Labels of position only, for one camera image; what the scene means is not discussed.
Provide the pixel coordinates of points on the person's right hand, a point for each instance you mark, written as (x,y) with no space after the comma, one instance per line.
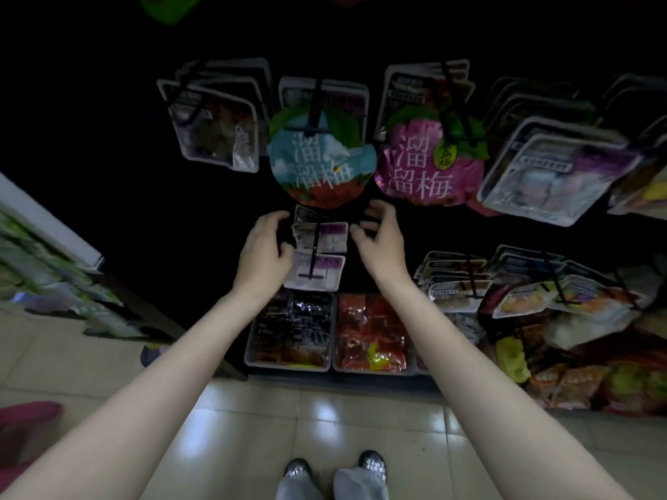
(384,250)

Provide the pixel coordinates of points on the person's left hand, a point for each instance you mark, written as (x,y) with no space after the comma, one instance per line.
(261,260)

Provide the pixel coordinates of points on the small clear purple-label pouch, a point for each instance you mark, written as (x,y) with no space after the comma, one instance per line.
(313,273)
(321,237)
(308,212)

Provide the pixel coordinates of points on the small teal round snack bag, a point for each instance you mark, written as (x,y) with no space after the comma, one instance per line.
(321,161)

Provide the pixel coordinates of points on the row of small clear pouches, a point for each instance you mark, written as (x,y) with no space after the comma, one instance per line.
(521,291)

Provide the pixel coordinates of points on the clear pink marshmallow packet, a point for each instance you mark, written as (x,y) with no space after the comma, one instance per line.
(558,180)

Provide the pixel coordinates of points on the row of red orange pouches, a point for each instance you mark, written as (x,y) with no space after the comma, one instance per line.
(594,380)

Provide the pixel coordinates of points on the person's left forearm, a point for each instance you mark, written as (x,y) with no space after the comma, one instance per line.
(125,411)

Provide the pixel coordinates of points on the person's right forearm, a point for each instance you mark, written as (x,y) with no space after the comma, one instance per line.
(490,401)

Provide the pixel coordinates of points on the person's left shoe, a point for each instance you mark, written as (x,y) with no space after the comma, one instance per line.
(297,469)

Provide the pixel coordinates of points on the person's shoe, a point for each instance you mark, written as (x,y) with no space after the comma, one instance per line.
(372,464)
(297,469)

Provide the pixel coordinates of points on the person's right shoe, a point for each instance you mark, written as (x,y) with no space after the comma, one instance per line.
(372,464)

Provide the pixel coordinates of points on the person's light grey trousers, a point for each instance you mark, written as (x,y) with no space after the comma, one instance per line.
(333,486)

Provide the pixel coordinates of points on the clear tray of dark candies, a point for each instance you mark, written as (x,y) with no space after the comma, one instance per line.
(292,333)

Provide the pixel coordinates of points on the clear tray of red candies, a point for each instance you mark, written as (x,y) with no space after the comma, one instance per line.
(370,336)

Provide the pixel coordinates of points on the small pink floor object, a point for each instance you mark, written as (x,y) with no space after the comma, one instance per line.
(151,355)

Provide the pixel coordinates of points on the row of green wrapped packets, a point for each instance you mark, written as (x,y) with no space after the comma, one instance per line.
(52,297)

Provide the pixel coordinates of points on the pink plastic stool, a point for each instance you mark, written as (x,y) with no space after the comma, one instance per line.
(26,427)

